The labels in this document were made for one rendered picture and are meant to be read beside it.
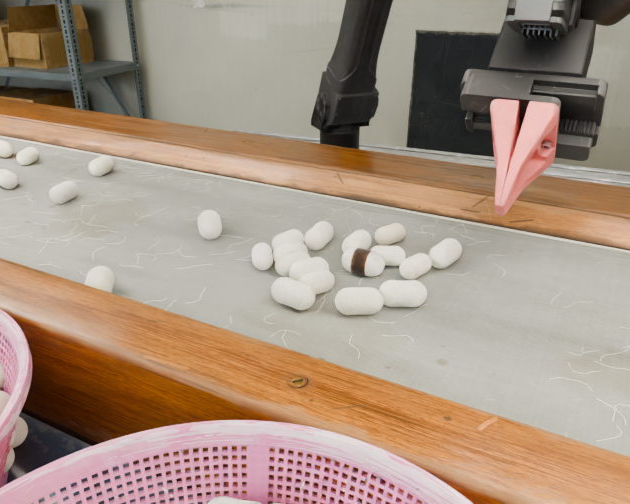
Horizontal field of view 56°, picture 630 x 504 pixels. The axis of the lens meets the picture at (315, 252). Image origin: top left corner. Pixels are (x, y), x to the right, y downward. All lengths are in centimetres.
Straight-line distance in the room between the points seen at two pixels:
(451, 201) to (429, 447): 37
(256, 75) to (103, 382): 247
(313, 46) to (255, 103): 40
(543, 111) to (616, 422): 21
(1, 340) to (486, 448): 30
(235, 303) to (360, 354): 11
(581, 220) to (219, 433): 42
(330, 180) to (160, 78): 247
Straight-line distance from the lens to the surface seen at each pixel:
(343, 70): 85
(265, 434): 30
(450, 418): 32
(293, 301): 43
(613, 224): 61
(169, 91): 308
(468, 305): 46
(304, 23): 267
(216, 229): 55
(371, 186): 65
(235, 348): 36
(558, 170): 106
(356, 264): 48
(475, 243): 57
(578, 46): 49
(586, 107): 49
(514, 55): 49
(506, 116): 46
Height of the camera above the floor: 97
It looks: 26 degrees down
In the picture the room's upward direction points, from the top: straight up
